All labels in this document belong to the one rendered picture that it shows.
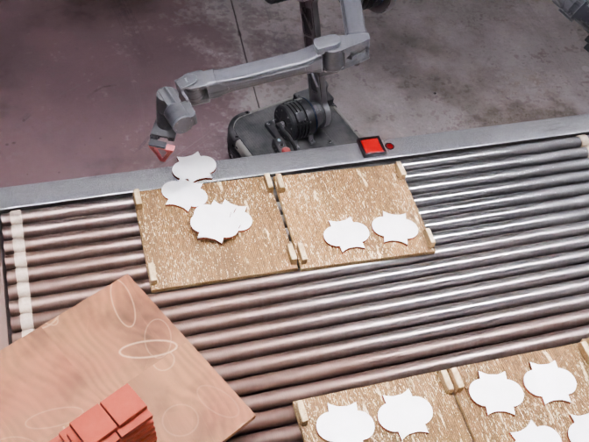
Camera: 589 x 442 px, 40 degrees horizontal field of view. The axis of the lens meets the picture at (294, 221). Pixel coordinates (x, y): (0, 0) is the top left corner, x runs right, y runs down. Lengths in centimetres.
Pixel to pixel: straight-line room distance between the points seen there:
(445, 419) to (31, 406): 99
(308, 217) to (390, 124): 179
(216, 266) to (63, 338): 48
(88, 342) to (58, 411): 18
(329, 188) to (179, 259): 52
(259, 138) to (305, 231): 127
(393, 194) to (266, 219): 41
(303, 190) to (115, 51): 209
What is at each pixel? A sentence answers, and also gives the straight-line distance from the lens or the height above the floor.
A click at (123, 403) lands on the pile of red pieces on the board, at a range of 173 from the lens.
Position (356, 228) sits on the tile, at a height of 95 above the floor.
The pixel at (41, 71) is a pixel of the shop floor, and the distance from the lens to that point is 423.
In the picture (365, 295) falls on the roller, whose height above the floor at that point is 92.
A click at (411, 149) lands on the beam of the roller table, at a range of 268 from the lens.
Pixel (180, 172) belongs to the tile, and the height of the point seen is 92.
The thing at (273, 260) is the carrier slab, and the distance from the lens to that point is 227.
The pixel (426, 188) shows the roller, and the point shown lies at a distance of 258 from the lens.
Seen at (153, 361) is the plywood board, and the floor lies 104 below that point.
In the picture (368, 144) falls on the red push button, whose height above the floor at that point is 93.
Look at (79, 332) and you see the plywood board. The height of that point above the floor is 104.
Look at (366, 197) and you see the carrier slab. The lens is 247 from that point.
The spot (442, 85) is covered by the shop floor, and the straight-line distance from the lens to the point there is 442.
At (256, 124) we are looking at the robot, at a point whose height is 24.
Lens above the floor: 276
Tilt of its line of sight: 50 degrees down
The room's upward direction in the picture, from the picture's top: 11 degrees clockwise
